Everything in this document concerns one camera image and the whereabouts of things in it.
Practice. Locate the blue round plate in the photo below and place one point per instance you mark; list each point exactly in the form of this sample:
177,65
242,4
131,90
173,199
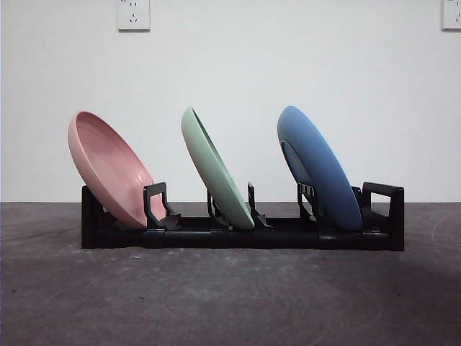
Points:
320,166

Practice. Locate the green round plate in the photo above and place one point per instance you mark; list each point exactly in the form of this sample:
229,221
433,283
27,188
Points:
212,169

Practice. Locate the white wall power outlet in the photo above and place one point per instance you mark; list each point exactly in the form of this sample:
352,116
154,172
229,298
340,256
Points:
133,14
452,14

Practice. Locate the pink round plate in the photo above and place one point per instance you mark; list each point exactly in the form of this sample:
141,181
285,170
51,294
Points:
108,166

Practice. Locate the black plastic dish rack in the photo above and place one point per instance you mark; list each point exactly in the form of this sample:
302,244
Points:
201,239

